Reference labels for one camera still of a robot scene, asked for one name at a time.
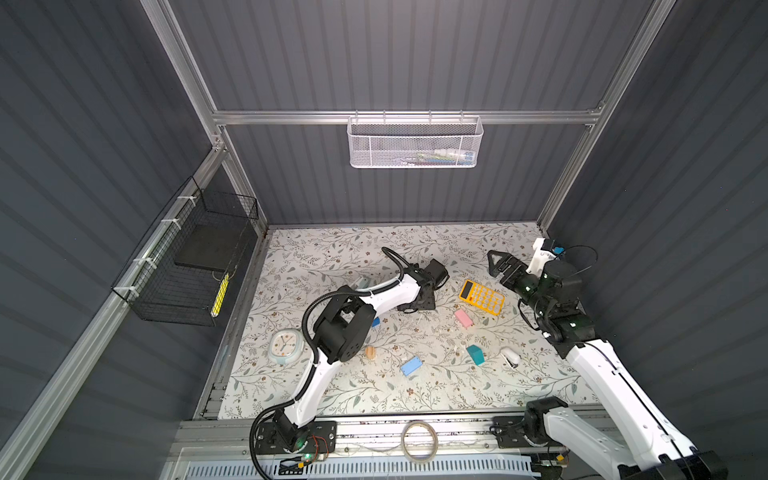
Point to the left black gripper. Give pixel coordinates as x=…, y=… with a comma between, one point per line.
x=429, y=302

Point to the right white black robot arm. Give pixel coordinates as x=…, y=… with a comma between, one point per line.
x=652, y=447

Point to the white wire mesh basket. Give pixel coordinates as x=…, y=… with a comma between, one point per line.
x=377, y=142

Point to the yellow marker pen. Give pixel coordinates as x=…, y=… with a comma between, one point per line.
x=220, y=296

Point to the pink block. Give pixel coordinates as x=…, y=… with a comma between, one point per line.
x=464, y=319

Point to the light blue block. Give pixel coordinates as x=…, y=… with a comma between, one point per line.
x=411, y=366

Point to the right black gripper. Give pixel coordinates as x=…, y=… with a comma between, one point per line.
x=518, y=268

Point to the black pad in basket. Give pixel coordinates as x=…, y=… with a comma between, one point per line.
x=211, y=248

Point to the round white clock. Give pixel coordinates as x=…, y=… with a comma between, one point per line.
x=285, y=346

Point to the teal green block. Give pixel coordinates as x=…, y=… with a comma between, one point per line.
x=476, y=354

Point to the small white device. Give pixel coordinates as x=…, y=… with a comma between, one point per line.
x=511, y=357

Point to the markers in white basket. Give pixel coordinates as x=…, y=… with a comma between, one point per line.
x=441, y=157

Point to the clear tape roll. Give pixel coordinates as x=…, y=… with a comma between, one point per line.
x=419, y=442

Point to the black wire basket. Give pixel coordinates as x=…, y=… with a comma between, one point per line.
x=157, y=290

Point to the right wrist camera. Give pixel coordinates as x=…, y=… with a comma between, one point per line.
x=545, y=250

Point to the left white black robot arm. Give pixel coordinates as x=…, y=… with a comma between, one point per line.
x=335, y=327

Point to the yellow calculator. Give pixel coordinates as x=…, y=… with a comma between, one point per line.
x=481, y=297

